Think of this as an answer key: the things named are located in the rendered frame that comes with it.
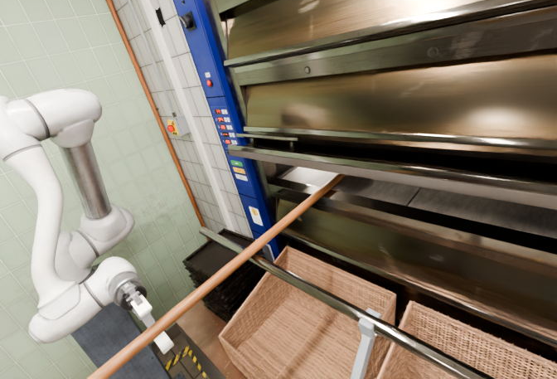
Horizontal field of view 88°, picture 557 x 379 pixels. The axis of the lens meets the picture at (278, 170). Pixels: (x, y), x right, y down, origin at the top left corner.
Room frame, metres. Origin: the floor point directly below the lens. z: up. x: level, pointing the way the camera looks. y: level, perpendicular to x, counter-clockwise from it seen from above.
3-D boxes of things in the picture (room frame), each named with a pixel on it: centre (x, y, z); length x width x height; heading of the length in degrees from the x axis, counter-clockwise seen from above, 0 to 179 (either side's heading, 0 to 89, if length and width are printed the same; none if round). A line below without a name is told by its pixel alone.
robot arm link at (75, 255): (1.06, 0.97, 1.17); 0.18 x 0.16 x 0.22; 141
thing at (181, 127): (1.64, 0.48, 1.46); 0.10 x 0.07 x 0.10; 40
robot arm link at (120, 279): (0.72, 0.54, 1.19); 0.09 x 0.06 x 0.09; 129
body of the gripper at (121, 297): (0.66, 0.50, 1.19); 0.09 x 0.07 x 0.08; 39
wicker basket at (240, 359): (0.79, 0.06, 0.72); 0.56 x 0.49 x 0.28; 40
